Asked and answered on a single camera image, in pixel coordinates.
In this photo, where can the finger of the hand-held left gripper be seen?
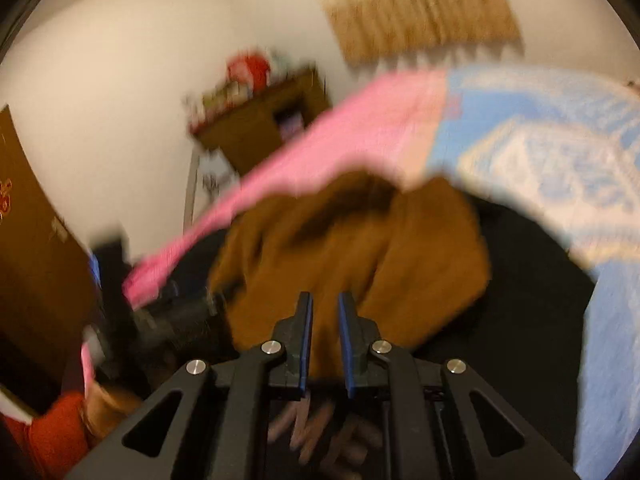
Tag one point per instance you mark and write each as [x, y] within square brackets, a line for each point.
[112, 270]

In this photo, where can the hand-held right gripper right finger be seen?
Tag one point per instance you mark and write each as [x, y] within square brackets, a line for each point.
[347, 350]

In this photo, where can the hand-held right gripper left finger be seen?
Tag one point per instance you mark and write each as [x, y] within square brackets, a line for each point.
[304, 350]

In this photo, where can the black hooded jacket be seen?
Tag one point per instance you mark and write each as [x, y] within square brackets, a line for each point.
[350, 250]

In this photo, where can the person's left forearm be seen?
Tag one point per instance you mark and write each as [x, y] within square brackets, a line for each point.
[55, 435]

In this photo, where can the brown wooden door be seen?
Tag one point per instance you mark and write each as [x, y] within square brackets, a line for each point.
[35, 285]

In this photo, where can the red paper door decoration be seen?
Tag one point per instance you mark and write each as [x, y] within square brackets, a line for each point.
[4, 200]

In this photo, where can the white crown print paper bag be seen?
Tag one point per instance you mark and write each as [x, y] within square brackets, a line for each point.
[216, 175]

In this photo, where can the brown wooden desk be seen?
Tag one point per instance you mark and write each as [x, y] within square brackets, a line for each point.
[260, 130]

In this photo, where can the purple box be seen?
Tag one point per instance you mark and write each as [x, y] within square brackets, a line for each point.
[290, 124]

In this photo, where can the red gift bag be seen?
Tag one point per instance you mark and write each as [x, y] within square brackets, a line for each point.
[250, 70]

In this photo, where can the beige floral window curtain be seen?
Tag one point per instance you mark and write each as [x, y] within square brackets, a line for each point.
[410, 10]

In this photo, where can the grey metal frame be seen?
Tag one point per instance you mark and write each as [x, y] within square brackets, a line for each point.
[190, 195]

